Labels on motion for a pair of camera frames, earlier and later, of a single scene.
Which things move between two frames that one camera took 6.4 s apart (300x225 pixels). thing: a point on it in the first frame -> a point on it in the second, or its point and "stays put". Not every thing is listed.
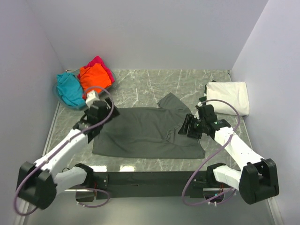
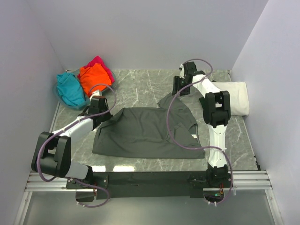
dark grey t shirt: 161,131 stays put
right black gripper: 187,125 -> 179,87
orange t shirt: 95,76 stays put
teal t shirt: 70,89 stays put
